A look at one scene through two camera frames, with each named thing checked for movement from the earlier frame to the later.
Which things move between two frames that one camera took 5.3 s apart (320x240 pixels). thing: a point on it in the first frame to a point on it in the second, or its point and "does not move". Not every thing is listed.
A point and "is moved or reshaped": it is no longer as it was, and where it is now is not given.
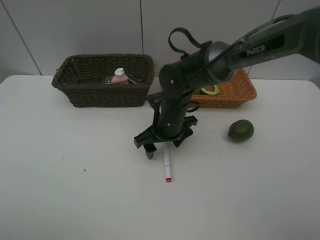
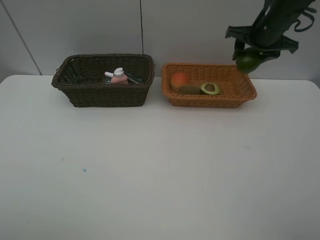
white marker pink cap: x=167 y=162 to x=108 y=74
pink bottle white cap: x=119 y=77 does not move
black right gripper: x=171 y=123 to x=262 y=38
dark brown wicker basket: x=80 y=78 does not move
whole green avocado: x=241 y=130 is moved or reshaped
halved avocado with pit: x=212 y=90 does not move
